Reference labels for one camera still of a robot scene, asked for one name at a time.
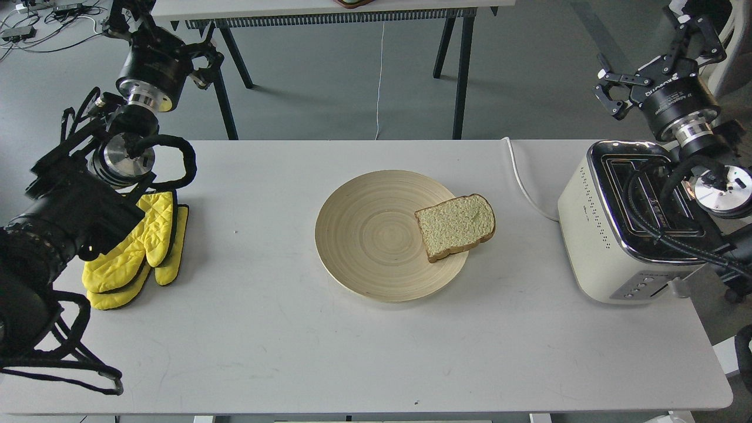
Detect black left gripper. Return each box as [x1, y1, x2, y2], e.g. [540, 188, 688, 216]
[103, 0, 225, 113]

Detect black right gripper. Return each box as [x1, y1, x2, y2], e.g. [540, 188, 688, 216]
[593, 1, 730, 142]

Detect slice of white bread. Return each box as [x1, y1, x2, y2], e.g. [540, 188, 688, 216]
[414, 193, 496, 263]

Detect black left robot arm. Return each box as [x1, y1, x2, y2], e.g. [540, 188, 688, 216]
[2, 1, 237, 395]

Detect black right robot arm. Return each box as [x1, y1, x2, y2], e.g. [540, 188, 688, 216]
[583, 1, 750, 302]

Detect cream and chrome toaster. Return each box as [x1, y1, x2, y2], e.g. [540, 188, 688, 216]
[557, 141, 721, 305]

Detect white background table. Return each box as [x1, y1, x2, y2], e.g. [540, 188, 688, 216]
[152, 1, 515, 140]

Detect white office chair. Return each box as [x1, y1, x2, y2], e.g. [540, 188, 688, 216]
[700, 1, 751, 98]

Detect brown object on background table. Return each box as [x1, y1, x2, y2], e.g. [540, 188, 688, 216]
[335, 0, 373, 9]

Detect lower yellow oven mitt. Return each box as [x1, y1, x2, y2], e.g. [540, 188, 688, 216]
[84, 203, 190, 310]

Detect yellow oven mitt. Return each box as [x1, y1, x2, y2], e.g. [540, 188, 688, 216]
[84, 203, 190, 310]
[82, 190, 178, 294]

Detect upper yellow oven mitt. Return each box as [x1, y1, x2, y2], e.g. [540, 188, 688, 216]
[82, 190, 178, 294]

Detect round bamboo plate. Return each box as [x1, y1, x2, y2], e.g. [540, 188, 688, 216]
[314, 170, 468, 303]

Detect cables and adapters on floor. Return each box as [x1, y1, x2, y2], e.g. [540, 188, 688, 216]
[0, 0, 112, 62]

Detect white toaster power cable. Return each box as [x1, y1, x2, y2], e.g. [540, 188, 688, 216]
[501, 137, 560, 223]

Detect thin white hanging cable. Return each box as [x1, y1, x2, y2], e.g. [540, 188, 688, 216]
[374, 21, 386, 141]

